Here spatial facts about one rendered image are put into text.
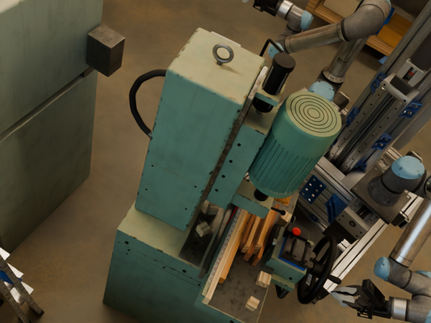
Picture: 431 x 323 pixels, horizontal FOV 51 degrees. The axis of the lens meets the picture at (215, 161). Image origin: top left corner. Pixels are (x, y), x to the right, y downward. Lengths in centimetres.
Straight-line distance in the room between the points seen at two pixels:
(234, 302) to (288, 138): 61
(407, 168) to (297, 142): 89
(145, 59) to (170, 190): 206
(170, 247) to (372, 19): 115
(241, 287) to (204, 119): 63
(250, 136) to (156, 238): 61
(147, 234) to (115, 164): 118
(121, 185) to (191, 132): 149
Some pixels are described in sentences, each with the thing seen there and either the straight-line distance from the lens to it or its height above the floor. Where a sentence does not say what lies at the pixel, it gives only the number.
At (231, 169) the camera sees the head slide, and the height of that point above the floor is 122.
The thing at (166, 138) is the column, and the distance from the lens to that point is 138.
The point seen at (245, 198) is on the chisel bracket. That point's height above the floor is 106.
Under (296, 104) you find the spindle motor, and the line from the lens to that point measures 127.
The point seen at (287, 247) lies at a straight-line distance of 161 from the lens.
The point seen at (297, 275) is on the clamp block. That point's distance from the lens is 166.
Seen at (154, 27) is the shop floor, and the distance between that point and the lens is 381.
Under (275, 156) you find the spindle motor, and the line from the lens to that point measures 131.
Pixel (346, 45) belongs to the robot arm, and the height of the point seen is 123.
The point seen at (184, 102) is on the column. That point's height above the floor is 143.
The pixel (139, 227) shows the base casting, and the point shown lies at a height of 80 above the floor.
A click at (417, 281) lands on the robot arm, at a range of 178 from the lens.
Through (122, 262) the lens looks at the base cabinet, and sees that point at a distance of 192.
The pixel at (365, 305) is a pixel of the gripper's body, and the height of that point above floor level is 94.
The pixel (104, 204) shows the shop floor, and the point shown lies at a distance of 269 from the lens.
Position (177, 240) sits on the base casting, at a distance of 172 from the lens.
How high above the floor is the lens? 232
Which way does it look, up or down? 51 degrees down
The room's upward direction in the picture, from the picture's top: 24 degrees clockwise
